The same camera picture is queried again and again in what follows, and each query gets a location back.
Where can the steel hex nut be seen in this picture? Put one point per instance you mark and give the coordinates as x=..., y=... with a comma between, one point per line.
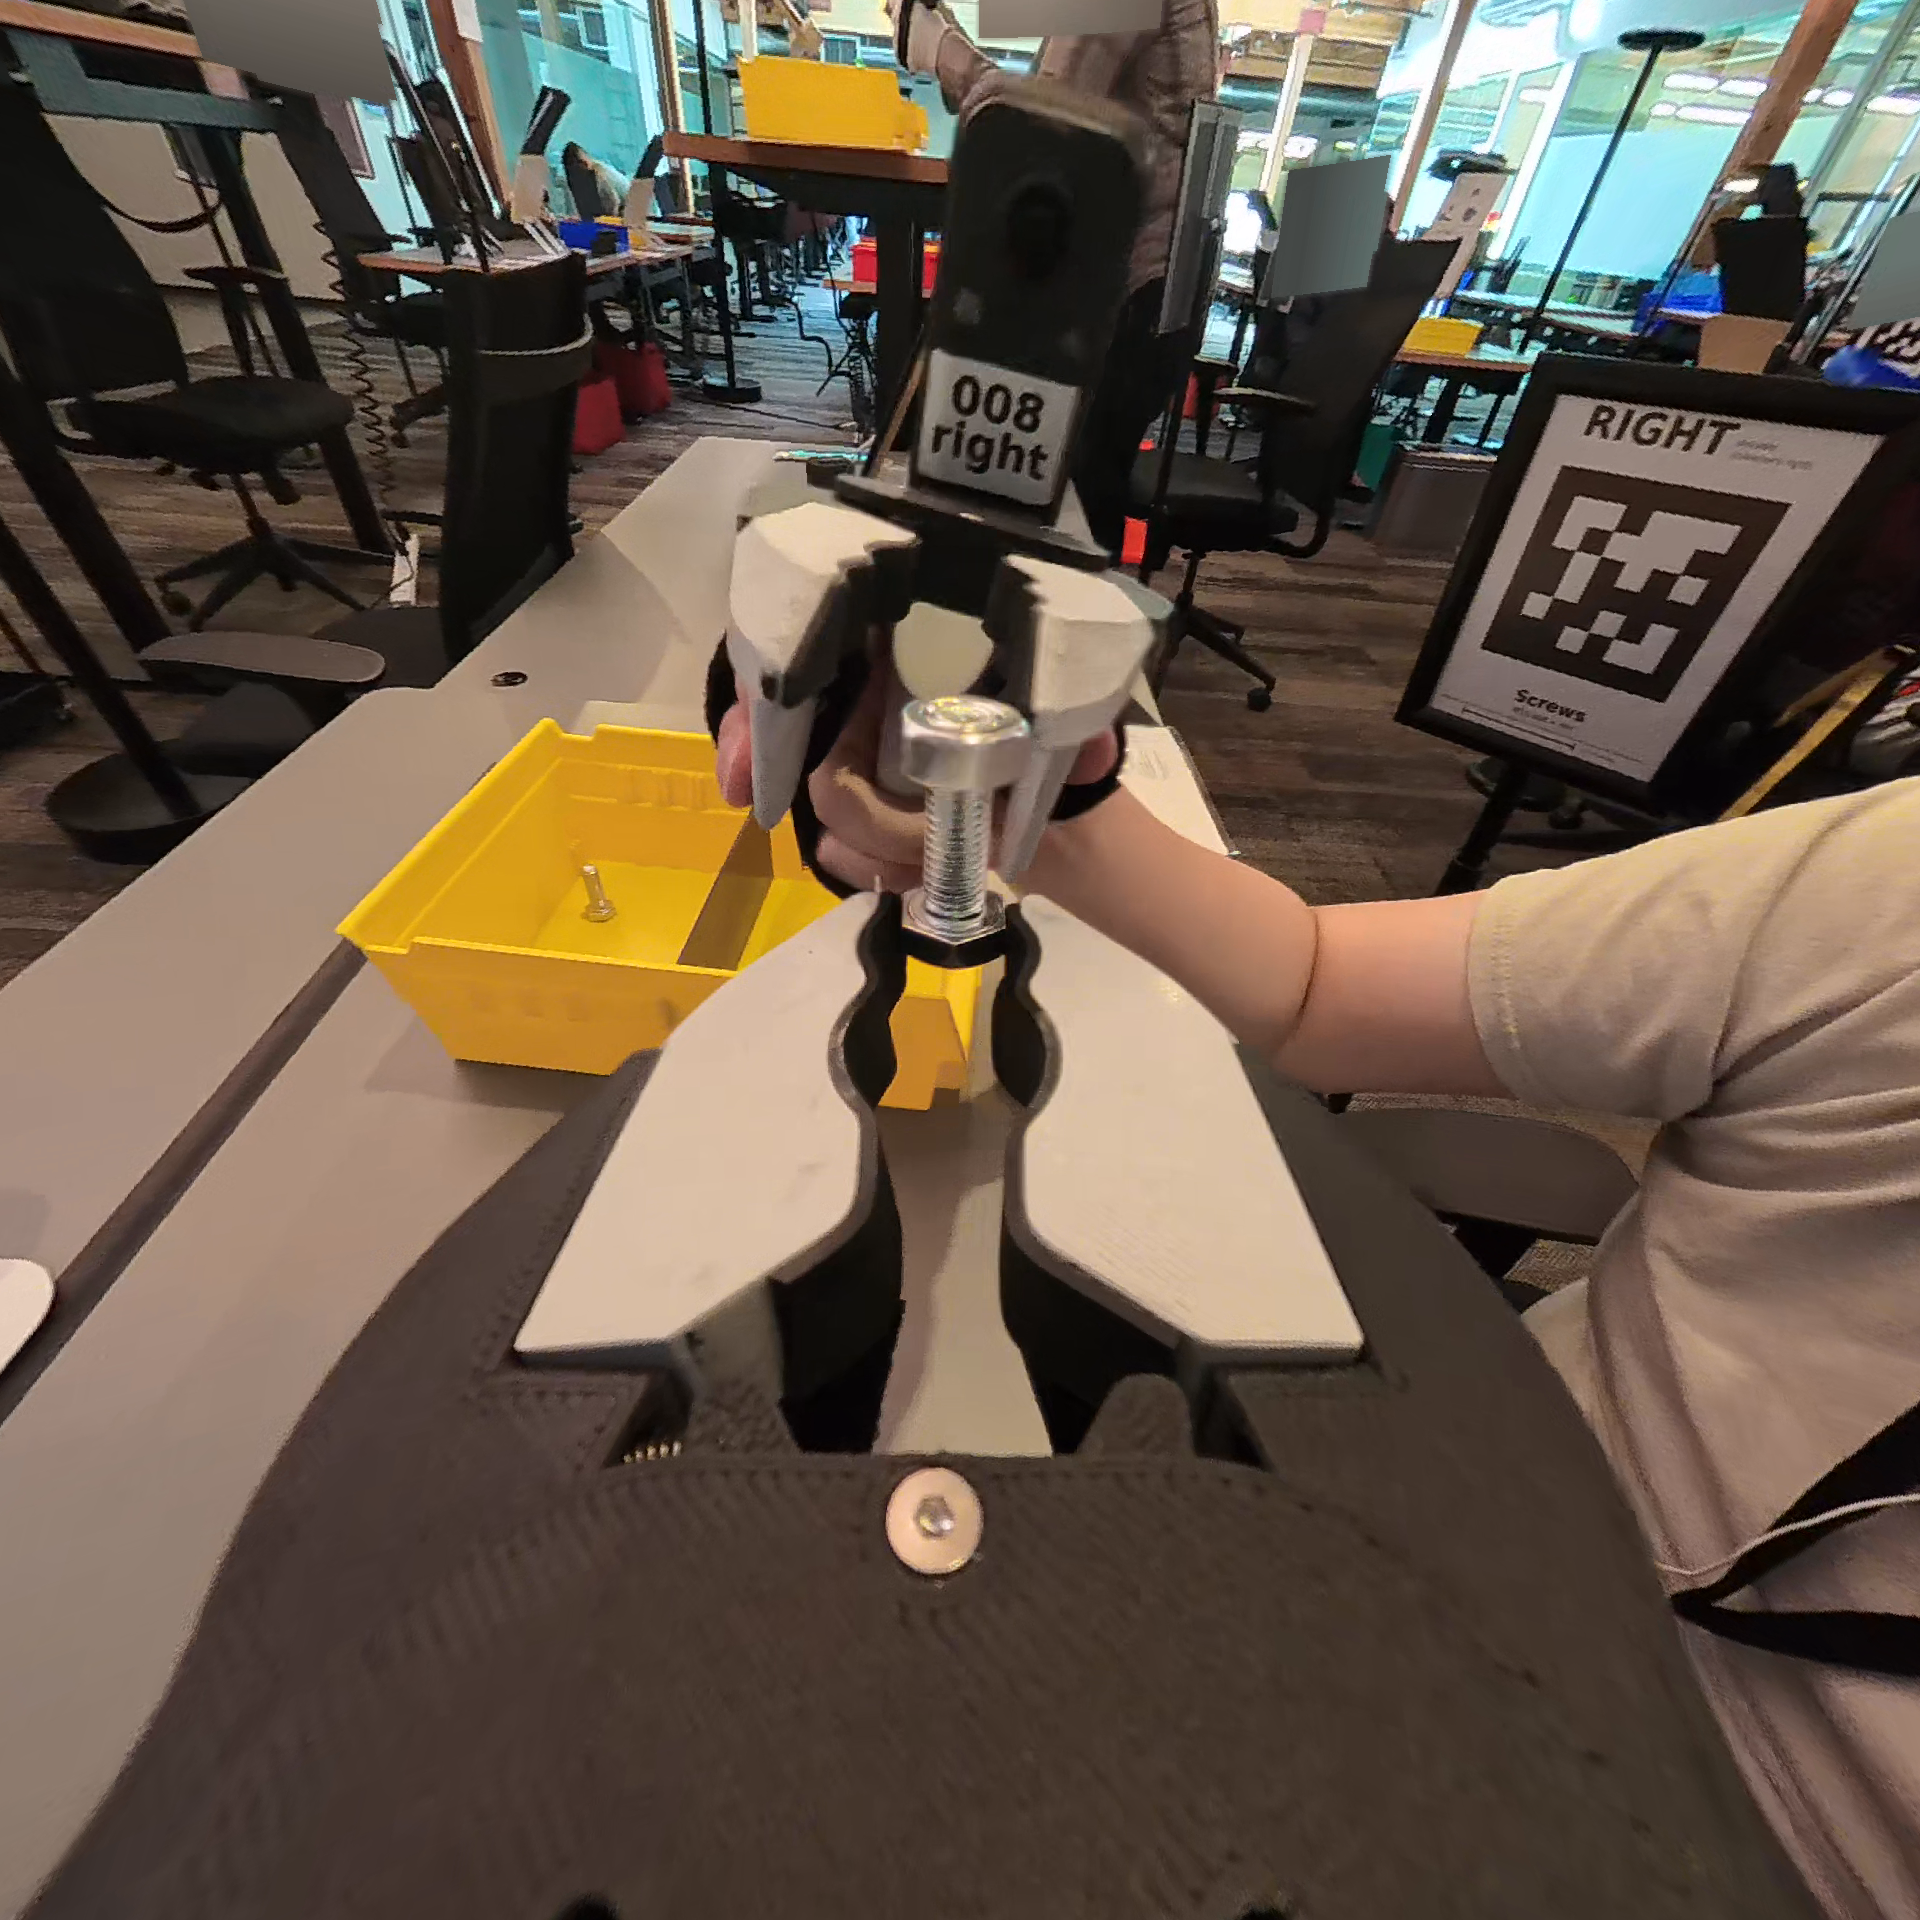
x=962, y=938

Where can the person's right hand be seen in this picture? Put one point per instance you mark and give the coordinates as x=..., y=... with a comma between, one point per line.
x=861, y=824

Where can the yellow plastic bin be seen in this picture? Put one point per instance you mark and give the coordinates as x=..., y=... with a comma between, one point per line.
x=824, y=107
x=526, y=976

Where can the black floor lamp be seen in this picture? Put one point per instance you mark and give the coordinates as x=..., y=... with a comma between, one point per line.
x=1660, y=44

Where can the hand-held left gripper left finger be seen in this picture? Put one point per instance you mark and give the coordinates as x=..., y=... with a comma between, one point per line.
x=705, y=1185

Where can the black bin divider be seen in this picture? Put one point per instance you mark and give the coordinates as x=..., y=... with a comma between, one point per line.
x=727, y=900

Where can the framed black-white marker sign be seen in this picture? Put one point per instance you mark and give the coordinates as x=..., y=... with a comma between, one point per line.
x=1515, y=598

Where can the black pole with round base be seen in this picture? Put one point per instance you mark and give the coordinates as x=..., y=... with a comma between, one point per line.
x=119, y=805

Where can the red floor bin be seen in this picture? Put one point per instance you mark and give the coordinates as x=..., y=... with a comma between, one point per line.
x=630, y=383

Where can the black wheeled sign stand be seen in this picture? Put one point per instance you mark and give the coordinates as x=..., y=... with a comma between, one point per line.
x=1500, y=824

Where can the black office chair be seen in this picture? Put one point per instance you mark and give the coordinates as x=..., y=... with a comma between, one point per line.
x=1291, y=450
x=511, y=450
x=225, y=421

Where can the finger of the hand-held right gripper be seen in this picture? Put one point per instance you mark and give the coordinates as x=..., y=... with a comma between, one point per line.
x=790, y=598
x=1093, y=659

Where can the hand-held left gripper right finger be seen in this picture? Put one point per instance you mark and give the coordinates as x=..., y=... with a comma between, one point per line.
x=1185, y=1185

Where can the steel bolt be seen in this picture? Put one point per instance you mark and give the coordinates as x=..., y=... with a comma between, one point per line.
x=595, y=897
x=962, y=841

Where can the wooden-top work table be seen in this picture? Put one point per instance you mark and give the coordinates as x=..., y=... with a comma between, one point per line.
x=809, y=162

